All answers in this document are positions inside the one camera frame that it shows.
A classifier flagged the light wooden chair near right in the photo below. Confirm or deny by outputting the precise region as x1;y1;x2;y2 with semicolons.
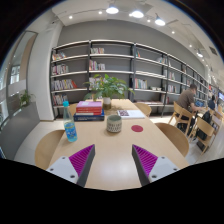
188;117;215;154

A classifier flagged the light wooden chair behind man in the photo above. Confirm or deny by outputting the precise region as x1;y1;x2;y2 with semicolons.
171;103;193;135

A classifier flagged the dark blue bottom book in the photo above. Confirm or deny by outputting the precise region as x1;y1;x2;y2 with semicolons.
73;110;104;122

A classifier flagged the small plant by window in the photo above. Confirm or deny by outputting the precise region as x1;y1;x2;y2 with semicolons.
20;90;34;107

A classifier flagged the seated man brown shirt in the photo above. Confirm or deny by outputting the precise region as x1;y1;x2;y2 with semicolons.
175;83;201;132

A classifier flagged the green potted plant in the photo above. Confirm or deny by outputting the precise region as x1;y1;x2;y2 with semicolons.
84;74;133;109

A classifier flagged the round red coaster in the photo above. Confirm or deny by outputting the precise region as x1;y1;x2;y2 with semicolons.
131;125;143;132

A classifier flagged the pink top book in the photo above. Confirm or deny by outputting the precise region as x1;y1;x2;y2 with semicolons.
77;101;102;109

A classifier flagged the clear water bottle blue cap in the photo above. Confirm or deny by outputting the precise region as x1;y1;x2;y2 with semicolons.
63;101;77;142

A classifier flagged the large grey bookshelf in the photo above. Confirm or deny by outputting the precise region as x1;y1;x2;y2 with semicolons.
50;39;209;118

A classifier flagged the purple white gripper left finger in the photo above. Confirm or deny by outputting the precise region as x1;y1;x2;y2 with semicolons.
47;145;95;187

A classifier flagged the wooden chair far right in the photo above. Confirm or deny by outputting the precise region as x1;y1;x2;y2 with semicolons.
135;103;152;117

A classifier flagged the wooden chair front right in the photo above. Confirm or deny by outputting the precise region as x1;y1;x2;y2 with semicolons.
156;122;189;156

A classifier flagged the wooden chair front left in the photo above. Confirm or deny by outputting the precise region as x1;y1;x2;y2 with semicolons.
35;130;64;170

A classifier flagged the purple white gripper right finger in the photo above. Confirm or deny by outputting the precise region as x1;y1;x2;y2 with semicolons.
132;145;179;186

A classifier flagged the red middle book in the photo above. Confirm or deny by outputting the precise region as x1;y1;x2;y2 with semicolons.
76;108;102;115

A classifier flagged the patterned ceramic mug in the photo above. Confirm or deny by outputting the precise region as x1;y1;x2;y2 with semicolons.
107;115;122;133

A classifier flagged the white magazine on table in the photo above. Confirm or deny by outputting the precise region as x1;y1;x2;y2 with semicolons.
117;110;145;119

